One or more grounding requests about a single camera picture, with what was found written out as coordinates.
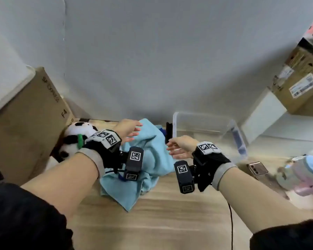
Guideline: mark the person's right hand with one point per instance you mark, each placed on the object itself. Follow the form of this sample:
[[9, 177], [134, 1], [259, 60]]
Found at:
[[182, 147]]

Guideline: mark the person's left hand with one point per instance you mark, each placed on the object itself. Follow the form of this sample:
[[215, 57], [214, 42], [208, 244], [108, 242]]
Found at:
[[126, 130]]

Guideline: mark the dark blue towel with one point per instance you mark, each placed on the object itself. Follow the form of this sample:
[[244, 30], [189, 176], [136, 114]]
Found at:
[[162, 132]]

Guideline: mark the clear plastic storage box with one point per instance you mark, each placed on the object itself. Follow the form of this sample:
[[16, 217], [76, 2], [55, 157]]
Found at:
[[211, 127]]

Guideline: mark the light blue towel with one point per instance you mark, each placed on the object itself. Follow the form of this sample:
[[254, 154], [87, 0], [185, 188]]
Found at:
[[135, 192]]

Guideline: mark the person's left forearm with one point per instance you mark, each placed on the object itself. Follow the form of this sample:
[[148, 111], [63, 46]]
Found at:
[[62, 184]]

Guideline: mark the person's right forearm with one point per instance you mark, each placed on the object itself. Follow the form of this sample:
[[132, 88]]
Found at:
[[255, 203]]

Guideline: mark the plain brown cardboard box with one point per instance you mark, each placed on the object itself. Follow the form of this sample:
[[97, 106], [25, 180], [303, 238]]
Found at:
[[23, 122]]

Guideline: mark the labelled brown cardboard box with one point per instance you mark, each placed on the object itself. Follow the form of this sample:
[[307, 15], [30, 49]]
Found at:
[[302, 83]]

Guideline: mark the panda plush toy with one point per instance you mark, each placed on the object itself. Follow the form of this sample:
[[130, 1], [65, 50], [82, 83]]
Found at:
[[75, 130]]

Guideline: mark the rose gold smartphone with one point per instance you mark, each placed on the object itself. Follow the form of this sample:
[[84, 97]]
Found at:
[[257, 168]]

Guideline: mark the white shelf unit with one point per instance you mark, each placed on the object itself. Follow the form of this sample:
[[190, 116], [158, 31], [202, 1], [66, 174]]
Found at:
[[266, 114]]

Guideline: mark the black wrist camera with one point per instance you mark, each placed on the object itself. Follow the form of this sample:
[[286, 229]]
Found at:
[[184, 177], [134, 164]]

